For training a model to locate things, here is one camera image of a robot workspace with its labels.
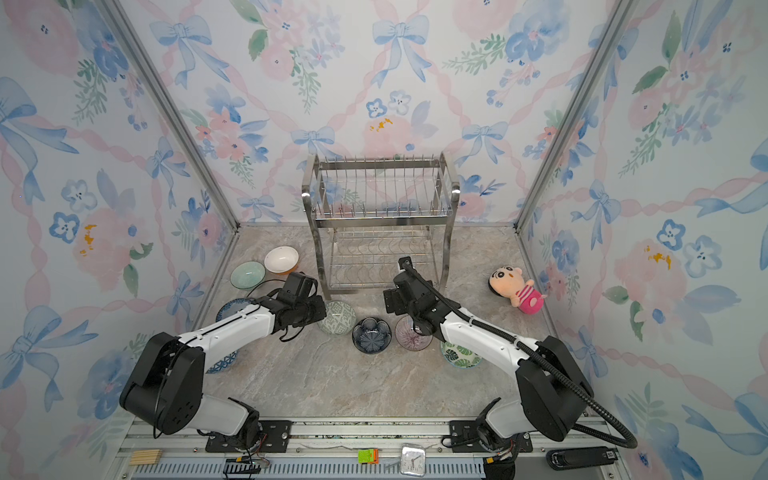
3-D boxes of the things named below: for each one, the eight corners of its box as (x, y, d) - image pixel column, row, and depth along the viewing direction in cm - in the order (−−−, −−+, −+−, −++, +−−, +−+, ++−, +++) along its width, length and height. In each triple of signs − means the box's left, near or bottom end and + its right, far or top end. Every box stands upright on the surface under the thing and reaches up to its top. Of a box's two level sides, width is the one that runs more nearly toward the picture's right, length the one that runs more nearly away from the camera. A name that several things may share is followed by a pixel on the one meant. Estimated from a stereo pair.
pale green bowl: (234, 293, 103) (226, 283, 98) (242, 271, 108) (235, 261, 103) (264, 293, 103) (258, 283, 98) (271, 271, 108) (265, 261, 103)
